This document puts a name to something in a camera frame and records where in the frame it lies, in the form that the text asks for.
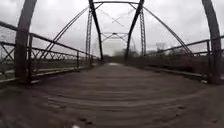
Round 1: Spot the brown wooden plank bridge deck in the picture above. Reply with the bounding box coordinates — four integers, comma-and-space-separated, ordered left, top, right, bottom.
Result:
0, 62, 224, 128

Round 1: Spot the dark metal lattice railing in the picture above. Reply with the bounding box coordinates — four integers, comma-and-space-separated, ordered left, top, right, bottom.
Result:
0, 20, 101, 85
142, 35, 224, 84

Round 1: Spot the dark steel bridge truss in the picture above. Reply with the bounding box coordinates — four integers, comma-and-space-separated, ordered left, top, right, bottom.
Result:
13, 0, 224, 85

